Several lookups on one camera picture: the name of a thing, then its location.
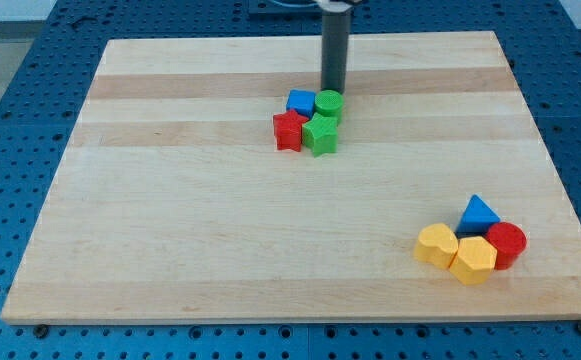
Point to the green star block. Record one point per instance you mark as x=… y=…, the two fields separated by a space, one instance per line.
x=320 y=134

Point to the red star block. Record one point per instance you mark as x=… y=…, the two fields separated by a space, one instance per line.
x=287 y=129

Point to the blue cube block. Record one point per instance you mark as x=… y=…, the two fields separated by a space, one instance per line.
x=302 y=101

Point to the green cylinder block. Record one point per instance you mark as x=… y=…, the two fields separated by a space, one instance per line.
x=329 y=103

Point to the light wooden board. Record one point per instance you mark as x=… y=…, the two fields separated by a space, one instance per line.
x=172 y=204

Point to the yellow heart block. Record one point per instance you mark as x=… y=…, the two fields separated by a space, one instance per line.
x=436 y=244

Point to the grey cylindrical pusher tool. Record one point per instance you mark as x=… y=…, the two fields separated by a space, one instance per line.
x=336 y=25

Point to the blue triangle block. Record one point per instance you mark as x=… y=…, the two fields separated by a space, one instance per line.
x=477 y=217

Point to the yellow hexagon block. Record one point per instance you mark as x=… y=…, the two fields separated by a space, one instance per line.
x=474 y=261

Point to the red cylinder block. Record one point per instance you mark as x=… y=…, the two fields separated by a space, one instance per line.
x=509 y=240

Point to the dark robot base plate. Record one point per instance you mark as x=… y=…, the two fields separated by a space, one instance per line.
x=315 y=9

